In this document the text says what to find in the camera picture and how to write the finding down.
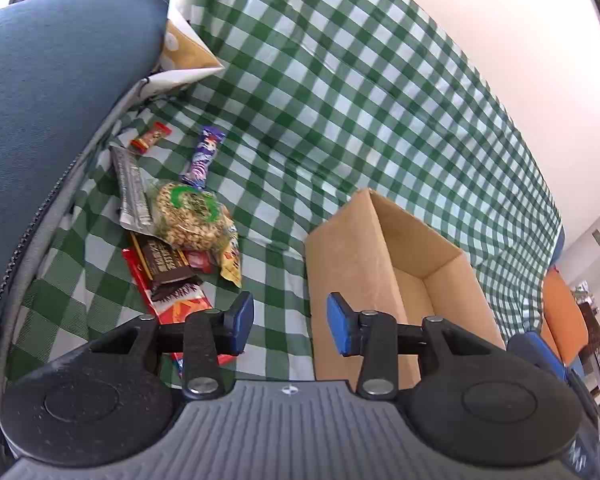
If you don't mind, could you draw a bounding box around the silver snack packet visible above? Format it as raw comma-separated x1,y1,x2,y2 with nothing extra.
110,146,156,233

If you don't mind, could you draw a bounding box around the dark wooden furniture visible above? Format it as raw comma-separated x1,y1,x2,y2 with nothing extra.
572,282,600,396

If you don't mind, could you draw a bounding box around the orange cushion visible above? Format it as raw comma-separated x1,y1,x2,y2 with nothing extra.
540,267,590,361

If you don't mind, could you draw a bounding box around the white and yellow pillow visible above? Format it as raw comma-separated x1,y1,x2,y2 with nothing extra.
147,0,226,96

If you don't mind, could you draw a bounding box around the cardboard box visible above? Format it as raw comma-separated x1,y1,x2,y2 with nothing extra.
304,187,507,391

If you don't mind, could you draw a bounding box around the small red candy bar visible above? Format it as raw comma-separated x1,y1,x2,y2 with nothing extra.
131,123,172,155

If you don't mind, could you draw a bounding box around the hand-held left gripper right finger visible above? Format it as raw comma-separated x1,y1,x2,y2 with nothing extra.
326,292,506,401

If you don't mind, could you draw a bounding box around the purple snack bar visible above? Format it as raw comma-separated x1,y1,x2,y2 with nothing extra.
180,126,226,190

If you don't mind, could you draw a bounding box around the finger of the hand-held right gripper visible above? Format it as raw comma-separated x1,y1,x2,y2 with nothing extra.
507,331,567,381

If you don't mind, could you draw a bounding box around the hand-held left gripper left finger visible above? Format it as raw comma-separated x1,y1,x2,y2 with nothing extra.
90,291,255,401

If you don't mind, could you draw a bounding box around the green checked cloth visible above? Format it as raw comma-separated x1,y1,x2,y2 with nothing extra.
5,0,566,391

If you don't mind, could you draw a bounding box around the dark brown chocolate bar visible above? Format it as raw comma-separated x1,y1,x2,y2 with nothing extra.
130,232,203,301

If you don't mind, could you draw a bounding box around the blue sofa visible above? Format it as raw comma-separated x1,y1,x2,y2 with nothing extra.
0,0,173,411

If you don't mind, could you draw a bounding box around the red snack packet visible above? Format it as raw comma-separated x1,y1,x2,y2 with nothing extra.
121,247,236,366

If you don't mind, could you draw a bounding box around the yellow snack packet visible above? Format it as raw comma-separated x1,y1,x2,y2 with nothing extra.
215,240,243,288

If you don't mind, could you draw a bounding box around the clear peanut bag green label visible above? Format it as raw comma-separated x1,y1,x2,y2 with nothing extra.
147,179,238,253

